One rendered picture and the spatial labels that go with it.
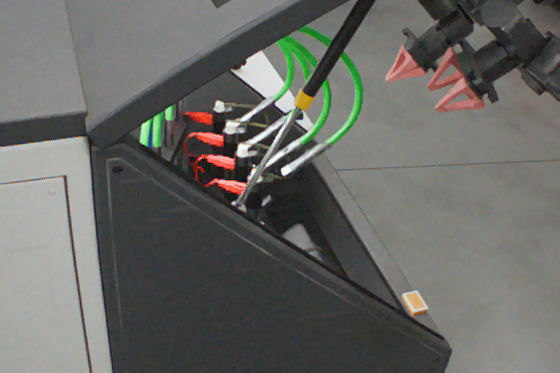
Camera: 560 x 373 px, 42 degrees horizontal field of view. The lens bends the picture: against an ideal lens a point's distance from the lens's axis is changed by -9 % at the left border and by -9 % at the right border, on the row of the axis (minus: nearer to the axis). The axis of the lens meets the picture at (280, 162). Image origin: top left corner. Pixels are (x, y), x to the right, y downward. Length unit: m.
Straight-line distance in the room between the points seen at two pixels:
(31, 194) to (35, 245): 0.07
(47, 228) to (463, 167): 2.86
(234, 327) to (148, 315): 0.13
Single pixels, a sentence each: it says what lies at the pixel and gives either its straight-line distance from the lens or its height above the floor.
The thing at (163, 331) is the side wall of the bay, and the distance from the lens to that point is 1.06.
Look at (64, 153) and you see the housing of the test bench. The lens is 0.86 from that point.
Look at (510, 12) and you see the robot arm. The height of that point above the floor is 1.52.
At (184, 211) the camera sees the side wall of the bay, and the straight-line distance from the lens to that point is 0.93.
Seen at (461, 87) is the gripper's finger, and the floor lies 1.38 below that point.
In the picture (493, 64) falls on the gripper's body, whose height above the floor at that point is 1.42.
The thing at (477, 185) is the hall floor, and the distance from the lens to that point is 3.51.
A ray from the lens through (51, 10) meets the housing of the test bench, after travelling 1.08.
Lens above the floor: 1.92
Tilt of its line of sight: 34 degrees down
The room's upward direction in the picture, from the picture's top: 5 degrees clockwise
